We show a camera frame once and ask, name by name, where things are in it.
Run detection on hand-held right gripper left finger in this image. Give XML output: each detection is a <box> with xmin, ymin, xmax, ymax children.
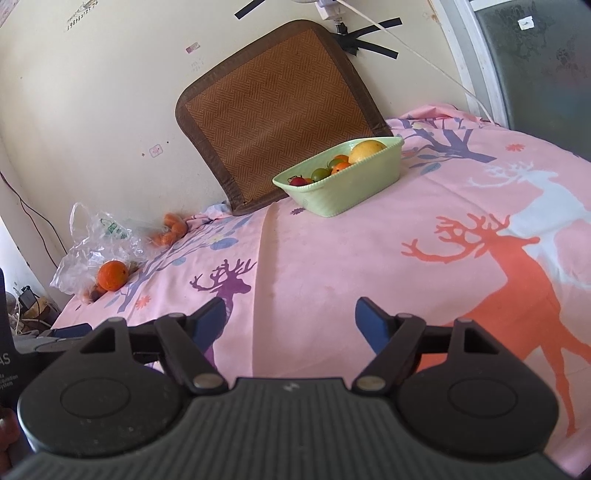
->
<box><xmin>79</xmin><ymin>297</ymin><xmax>228</xmax><ymax>396</ymax></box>

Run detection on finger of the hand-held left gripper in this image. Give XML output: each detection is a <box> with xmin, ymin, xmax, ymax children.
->
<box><xmin>13</xmin><ymin>323</ymin><xmax>93</xmax><ymax>357</ymax></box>

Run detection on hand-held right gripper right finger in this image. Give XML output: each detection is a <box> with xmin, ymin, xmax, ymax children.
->
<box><xmin>353</xmin><ymin>297</ymin><xmax>502</xmax><ymax>396</ymax></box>

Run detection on light green plastic basin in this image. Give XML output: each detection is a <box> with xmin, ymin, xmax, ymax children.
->
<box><xmin>272</xmin><ymin>137</ymin><xmax>405</xmax><ymax>218</ymax></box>

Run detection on large yellow grapefruit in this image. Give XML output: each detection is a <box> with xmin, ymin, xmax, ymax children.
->
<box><xmin>348</xmin><ymin>140</ymin><xmax>387</xmax><ymax>165</ymax></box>

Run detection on person's left hand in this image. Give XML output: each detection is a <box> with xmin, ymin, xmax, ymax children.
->
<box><xmin>0</xmin><ymin>406</ymin><xmax>22</xmax><ymax>468</ymax></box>

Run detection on pink deer print bedsheet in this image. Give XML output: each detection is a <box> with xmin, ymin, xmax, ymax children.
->
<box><xmin>48</xmin><ymin>103</ymin><xmax>591</xmax><ymax>480</ymax></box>

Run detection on clear plastic bag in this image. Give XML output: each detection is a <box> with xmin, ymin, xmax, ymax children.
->
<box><xmin>50</xmin><ymin>202</ymin><xmax>151</xmax><ymax>305</ymax></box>

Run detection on brown woven seat mat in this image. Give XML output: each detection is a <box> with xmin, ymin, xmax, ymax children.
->
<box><xmin>174</xmin><ymin>19</ymin><xmax>394</xmax><ymax>217</ymax></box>

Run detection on black tape strip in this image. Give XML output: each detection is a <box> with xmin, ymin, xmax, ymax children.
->
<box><xmin>353</xmin><ymin>18</ymin><xmax>403</xmax><ymax>38</ymax></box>
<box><xmin>234</xmin><ymin>0</ymin><xmax>267</xmax><ymax>20</ymax></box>
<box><xmin>358</xmin><ymin>41</ymin><xmax>400</xmax><ymax>61</ymax></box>

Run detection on black tape knot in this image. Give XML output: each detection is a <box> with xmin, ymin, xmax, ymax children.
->
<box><xmin>335</xmin><ymin>22</ymin><xmax>366</xmax><ymax>57</ymax></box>

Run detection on white framed window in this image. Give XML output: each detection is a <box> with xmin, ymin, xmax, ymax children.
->
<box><xmin>434</xmin><ymin>0</ymin><xmax>591</xmax><ymax>162</ymax></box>

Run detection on floor clutter with cables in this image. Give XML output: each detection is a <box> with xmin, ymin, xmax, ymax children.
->
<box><xmin>7</xmin><ymin>285</ymin><xmax>63</xmax><ymax>340</ymax></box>

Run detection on thin black wall wire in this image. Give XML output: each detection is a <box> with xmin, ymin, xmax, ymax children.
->
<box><xmin>0</xmin><ymin>170</ymin><xmax>68</xmax><ymax>256</ymax></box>

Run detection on white cable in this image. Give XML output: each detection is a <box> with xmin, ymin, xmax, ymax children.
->
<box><xmin>341</xmin><ymin>0</ymin><xmax>491</xmax><ymax>123</ymax></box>

